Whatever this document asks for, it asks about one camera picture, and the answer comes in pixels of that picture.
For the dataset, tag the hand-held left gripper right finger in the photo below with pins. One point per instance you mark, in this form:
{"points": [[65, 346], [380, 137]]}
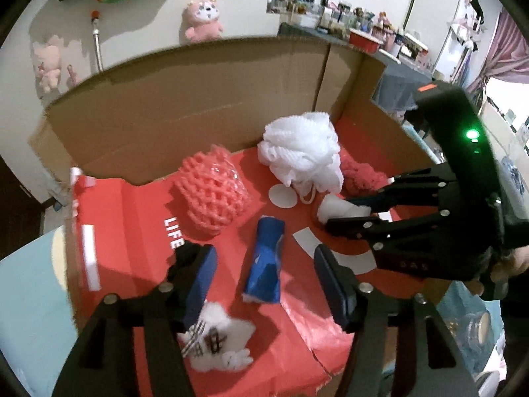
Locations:
{"points": [[330, 285]]}

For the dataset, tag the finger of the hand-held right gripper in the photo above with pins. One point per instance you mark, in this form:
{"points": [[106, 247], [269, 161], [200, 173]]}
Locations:
{"points": [[392, 227], [413, 190]]}

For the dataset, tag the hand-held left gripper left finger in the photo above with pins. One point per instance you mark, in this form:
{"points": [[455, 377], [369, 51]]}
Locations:
{"points": [[202, 275]]}

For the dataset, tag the red plush towel toy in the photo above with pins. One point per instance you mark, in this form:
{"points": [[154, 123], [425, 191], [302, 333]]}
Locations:
{"points": [[361, 173]]}

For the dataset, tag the white foam piece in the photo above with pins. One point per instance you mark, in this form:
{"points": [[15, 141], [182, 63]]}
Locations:
{"points": [[334, 209]]}

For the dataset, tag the blue sponge roll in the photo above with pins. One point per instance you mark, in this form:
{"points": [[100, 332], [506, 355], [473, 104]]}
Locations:
{"points": [[264, 260]]}

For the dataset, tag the cardboard box red lining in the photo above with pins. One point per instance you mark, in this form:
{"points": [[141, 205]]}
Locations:
{"points": [[206, 91]]}

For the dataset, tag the person's right hand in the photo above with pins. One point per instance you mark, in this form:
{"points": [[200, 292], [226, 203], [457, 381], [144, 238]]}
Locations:
{"points": [[515, 262]]}

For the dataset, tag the coral foam mesh net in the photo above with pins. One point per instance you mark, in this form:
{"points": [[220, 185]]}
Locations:
{"points": [[210, 192]]}

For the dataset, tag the desk with dark cloth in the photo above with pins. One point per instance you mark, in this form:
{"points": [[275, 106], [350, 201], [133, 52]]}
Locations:
{"points": [[396, 87]]}

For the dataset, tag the white mesh bath pouf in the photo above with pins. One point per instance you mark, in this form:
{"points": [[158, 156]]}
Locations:
{"points": [[301, 153]]}

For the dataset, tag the pink curtain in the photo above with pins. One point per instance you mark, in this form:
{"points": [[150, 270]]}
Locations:
{"points": [[508, 49]]}

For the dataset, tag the small glass jar gold pieces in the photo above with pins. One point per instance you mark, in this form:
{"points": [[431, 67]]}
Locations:
{"points": [[475, 331]]}

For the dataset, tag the white refrigerator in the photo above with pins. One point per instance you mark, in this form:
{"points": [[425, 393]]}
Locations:
{"points": [[438, 20]]}

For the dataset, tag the red plastic container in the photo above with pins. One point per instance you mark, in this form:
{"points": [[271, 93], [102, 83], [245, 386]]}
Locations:
{"points": [[364, 41]]}

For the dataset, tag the blue moon print blanket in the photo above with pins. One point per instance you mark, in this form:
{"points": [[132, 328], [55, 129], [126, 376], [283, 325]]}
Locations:
{"points": [[33, 318]]}

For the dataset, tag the cluttered counter with bottles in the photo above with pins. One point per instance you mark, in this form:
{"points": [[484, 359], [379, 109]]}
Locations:
{"points": [[355, 16]]}

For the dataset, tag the pink plush toy white face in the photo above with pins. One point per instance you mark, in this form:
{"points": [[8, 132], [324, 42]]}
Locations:
{"points": [[202, 18]]}

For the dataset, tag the metal tube red cap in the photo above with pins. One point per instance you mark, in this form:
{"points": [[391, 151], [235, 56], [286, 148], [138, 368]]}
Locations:
{"points": [[97, 37]]}

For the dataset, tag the pale pink plush toy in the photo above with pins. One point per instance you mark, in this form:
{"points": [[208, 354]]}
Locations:
{"points": [[47, 66]]}

